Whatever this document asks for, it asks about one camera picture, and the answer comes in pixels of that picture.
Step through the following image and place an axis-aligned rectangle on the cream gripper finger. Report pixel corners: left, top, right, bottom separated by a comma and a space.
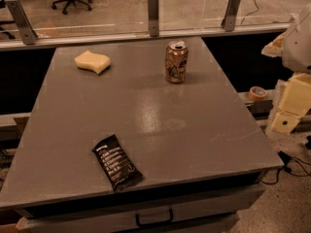
261, 33, 285, 57
269, 73, 311, 134

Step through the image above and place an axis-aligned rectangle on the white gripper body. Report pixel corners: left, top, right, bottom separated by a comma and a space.
282, 4, 311, 73

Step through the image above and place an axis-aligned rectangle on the orange soda can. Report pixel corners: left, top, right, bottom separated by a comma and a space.
165, 40, 189, 83

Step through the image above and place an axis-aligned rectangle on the orange tape roll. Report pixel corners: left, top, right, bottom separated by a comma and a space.
248, 86, 267, 101

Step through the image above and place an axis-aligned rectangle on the grey table drawer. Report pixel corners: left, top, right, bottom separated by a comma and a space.
17, 183, 264, 233

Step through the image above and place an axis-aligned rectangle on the yellow sponge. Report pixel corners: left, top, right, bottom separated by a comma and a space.
75, 50, 111, 75

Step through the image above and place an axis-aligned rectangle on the black snack bar wrapper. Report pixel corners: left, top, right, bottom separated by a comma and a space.
92, 135, 143, 193

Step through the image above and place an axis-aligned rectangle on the right metal glass bracket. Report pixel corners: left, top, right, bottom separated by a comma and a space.
221, 0, 241, 32

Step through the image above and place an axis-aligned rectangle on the metal glass bracket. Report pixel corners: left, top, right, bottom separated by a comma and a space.
148, 0, 159, 37
221, 0, 241, 32
6, 0, 38, 45

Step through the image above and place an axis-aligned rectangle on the black power cable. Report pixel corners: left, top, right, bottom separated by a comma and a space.
260, 150, 311, 185

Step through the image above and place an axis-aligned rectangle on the middle metal glass bracket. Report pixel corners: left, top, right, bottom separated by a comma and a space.
148, 0, 159, 37

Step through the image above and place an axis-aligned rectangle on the black drawer handle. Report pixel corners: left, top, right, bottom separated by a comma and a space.
135, 209, 174, 228

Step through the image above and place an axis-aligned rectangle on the left metal glass bracket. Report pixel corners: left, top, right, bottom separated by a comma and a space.
6, 0, 38, 45

